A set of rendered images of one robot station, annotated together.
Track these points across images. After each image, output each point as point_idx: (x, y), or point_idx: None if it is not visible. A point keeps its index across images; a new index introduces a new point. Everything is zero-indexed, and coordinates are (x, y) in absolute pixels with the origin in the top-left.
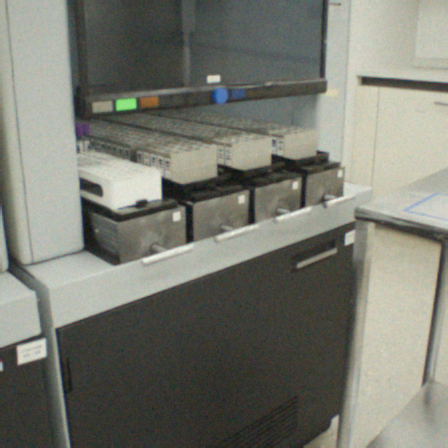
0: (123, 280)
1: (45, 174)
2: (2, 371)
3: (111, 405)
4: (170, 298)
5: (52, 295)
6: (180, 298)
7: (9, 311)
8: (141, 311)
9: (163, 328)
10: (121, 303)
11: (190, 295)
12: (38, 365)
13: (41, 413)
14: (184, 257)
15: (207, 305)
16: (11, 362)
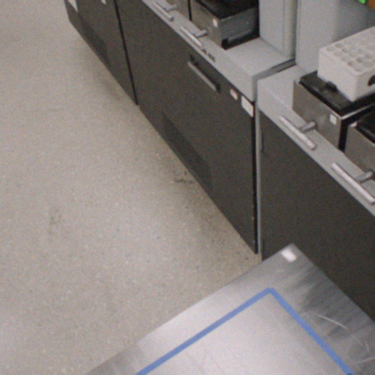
0: (293, 123)
1: (312, 12)
2: (236, 100)
3: (279, 189)
4: (320, 173)
5: (258, 86)
6: (327, 183)
7: (240, 72)
8: (301, 157)
9: (313, 187)
10: (290, 136)
11: (335, 191)
12: (250, 117)
13: (249, 143)
14: (335, 157)
15: (347, 217)
16: (239, 100)
